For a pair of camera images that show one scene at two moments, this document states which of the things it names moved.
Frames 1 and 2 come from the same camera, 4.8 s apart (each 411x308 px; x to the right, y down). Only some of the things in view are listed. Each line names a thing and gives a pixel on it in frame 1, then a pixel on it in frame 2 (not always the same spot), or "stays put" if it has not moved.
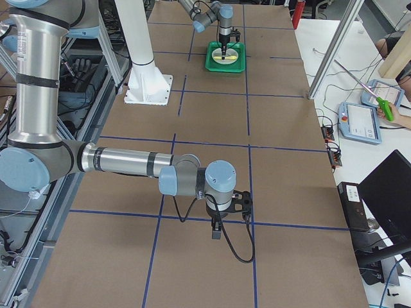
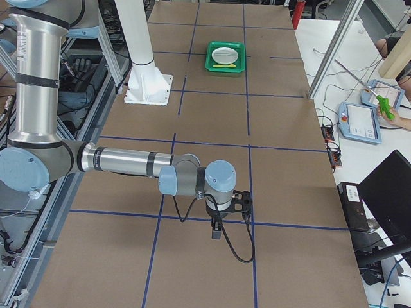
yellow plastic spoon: (226, 58) -> (231, 65)
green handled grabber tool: (380, 101) stays put
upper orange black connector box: (327, 133) stays put
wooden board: (399, 57) stays put
